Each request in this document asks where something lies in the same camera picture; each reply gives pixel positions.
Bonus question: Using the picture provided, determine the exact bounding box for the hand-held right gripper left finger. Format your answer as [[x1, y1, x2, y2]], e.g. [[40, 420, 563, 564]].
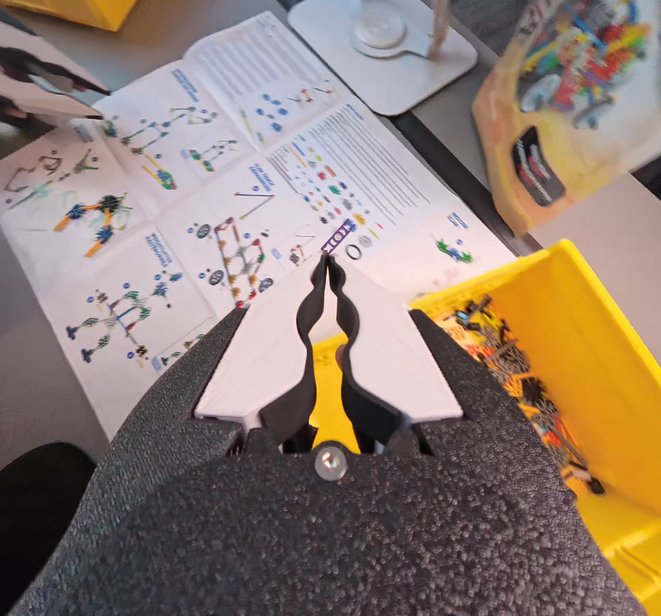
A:
[[195, 255, 327, 449]]

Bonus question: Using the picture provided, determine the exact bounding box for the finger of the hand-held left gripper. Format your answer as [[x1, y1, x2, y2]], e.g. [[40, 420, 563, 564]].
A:
[[0, 85, 104, 131], [0, 20, 111, 95]]

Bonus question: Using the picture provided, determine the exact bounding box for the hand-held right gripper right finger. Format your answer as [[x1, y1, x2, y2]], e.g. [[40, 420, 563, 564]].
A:
[[329, 257, 465, 449]]

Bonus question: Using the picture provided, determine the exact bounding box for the pile of black orange pieces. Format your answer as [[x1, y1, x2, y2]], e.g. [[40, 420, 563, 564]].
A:
[[444, 296, 610, 498]]

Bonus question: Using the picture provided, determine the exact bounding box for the purple clip connector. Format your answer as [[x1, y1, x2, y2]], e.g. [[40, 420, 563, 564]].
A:
[[321, 219, 358, 255]]

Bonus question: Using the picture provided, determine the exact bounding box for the white instruction sheet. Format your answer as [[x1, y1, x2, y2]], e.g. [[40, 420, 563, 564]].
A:
[[0, 12, 517, 441]]

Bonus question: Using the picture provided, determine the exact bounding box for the toy set cardboard box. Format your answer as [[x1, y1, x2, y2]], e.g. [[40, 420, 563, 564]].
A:
[[473, 0, 661, 237]]

